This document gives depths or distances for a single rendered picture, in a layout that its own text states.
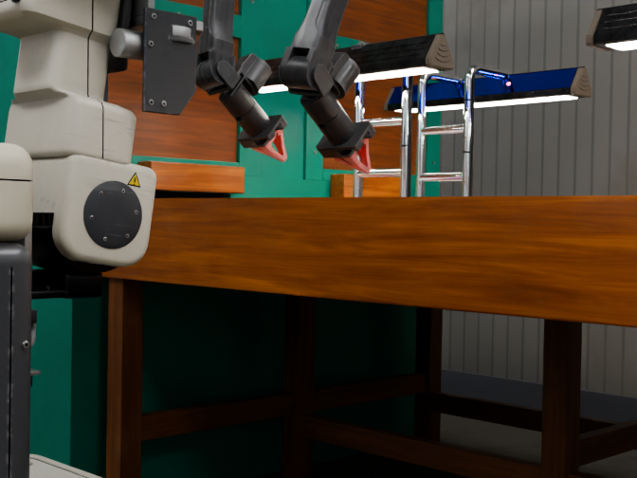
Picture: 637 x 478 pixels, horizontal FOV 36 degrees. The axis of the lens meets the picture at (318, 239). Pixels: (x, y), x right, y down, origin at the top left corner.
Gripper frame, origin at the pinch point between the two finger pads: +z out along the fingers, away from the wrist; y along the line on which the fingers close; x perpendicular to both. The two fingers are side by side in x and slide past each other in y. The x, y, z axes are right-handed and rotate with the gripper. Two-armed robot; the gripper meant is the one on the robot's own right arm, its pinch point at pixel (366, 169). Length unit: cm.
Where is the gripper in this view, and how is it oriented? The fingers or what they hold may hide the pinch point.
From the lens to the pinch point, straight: 189.6
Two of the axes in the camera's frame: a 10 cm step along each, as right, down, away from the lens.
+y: -7.1, -0.4, 7.0
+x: -4.8, 7.6, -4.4
